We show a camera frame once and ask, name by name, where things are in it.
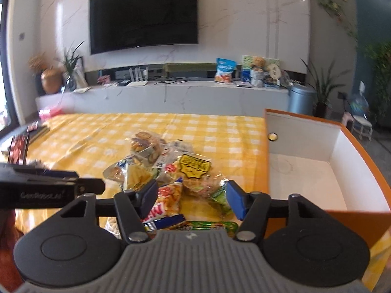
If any yellow blue chips bag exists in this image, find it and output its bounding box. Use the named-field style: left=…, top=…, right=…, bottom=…
left=103, top=156, right=154, bottom=191

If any green candy packet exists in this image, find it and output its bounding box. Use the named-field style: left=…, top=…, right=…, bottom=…
left=169, top=220, right=239, bottom=238

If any orange chips bag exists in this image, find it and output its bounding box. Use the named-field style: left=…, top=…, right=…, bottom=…
left=141, top=178, right=183, bottom=223

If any orange cardboard box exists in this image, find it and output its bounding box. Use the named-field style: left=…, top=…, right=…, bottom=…
left=264, top=109, right=390, bottom=247

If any yellow label peanut snack bag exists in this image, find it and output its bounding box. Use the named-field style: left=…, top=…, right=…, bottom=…
left=164, top=153, right=225, bottom=199

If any green plant in vase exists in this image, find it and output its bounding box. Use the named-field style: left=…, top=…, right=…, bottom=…
left=58, top=40, right=85, bottom=92

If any red patterned box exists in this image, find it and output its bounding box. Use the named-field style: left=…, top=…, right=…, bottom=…
left=7, top=121, right=49, bottom=165

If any orange round vase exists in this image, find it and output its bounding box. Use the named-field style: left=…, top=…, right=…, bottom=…
left=41, top=68, right=62, bottom=94

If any black wall television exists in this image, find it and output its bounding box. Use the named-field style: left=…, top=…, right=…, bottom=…
left=89, top=0, right=198, bottom=54

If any hanging ivy plant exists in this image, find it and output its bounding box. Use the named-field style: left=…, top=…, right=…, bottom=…
left=317, top=0, right=390, bottom=122

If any water dispenser bottle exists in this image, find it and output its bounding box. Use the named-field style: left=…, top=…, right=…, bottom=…
left=350, top=81, right=369, bottom=120

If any green snack packet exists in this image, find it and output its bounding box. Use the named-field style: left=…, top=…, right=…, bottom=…
left=209, top=186, right=232, bottom=216

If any white marble tv console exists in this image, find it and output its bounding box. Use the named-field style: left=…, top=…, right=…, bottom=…
left=36, top=81, right=289, bottom=117

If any teddy bear toy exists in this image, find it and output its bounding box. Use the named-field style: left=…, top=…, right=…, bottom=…
left=250, top=57, right=266, bottom=87

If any white stool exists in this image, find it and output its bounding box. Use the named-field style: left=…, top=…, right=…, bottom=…
left=342, top=112, right=373, bottom=141

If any white wifi router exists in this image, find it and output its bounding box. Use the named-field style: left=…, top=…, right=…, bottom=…
left=128, top=67, right=148, bottom=87

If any white spicy strip packet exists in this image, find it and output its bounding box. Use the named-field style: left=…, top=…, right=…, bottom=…
left=153, top=140, right=194, bottom=171

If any cookie snack bag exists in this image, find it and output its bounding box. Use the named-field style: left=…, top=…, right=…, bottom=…
left=130, top=131, right=166, bottom=167

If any potted green floor plant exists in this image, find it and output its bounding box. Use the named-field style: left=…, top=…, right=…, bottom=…
left=301, top=59, right=351, bottom=118

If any yellow checkered tablecloth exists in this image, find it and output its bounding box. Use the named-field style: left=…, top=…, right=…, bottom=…
left=28, top=113, right=390, bottom=289

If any grey metal trash can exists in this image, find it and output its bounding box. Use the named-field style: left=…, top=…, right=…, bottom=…
left=288, top=84, right=316, bottom=115

